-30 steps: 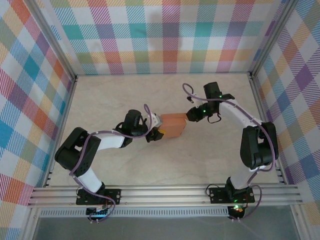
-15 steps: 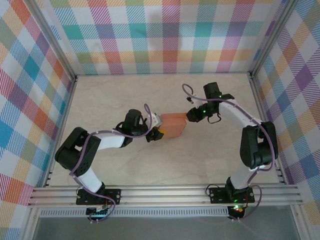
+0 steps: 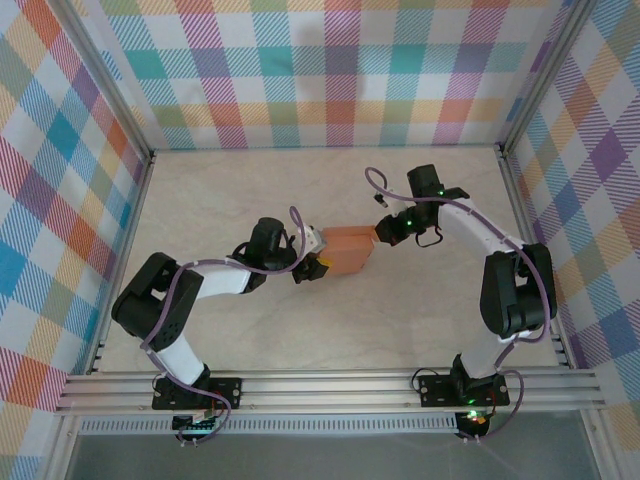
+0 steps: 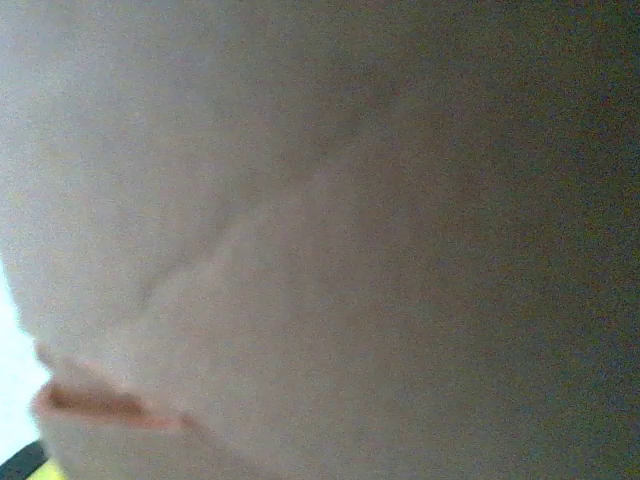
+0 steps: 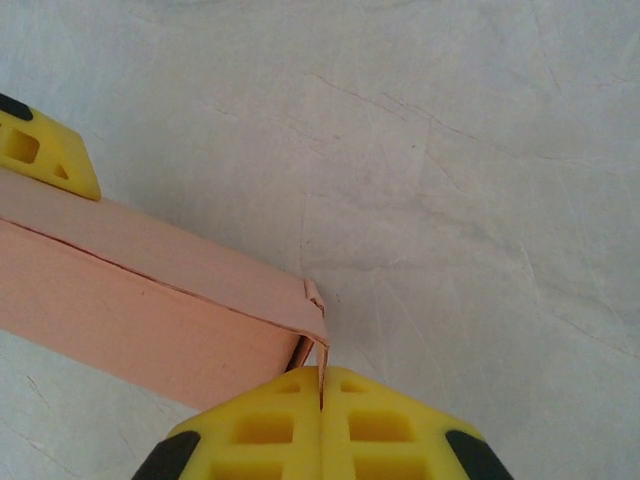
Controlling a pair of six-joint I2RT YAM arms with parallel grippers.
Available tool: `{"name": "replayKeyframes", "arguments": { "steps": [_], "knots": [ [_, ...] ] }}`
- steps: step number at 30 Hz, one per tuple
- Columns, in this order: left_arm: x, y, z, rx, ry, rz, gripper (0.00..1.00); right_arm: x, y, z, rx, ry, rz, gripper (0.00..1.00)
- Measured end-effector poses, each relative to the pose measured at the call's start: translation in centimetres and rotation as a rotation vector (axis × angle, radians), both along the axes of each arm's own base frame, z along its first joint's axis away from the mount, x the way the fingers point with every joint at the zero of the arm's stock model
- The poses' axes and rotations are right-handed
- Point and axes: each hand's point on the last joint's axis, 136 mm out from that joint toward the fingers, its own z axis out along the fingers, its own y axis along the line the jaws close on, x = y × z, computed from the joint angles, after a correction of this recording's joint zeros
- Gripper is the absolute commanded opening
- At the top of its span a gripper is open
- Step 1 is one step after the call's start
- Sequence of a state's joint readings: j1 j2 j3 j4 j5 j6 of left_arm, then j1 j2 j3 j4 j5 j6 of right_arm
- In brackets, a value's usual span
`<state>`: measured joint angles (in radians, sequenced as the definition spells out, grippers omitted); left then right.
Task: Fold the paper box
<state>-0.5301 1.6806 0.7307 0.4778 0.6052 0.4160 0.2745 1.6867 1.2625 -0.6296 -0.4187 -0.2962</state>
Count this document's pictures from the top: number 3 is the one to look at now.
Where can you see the orange paper box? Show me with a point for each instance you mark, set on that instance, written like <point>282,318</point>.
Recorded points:
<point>347,250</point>

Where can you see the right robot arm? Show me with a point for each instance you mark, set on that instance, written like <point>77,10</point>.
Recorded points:
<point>470,227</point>

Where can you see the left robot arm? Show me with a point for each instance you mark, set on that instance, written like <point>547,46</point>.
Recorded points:
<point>220,282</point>

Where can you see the grey metal panel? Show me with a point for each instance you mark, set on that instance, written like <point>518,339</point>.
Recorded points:
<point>325,457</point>

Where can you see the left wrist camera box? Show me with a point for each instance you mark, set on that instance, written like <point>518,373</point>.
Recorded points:
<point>314,241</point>

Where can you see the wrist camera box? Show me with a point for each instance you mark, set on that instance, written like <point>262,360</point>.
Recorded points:
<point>314,241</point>
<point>382,200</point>

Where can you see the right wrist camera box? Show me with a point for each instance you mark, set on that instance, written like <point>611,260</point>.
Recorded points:
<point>382,200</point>

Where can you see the aluminium table side rail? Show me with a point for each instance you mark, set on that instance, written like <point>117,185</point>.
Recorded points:
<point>520,210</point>
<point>134,210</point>

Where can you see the aluminium mounting rail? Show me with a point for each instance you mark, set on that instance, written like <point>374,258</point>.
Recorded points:
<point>325,390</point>

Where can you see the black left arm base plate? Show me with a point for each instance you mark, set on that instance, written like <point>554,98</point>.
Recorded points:
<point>227,390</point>

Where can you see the aluminium frame post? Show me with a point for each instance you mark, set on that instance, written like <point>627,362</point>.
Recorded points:
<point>107,85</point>
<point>545,75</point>

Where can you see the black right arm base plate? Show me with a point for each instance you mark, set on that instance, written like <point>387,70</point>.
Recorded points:
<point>435,390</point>

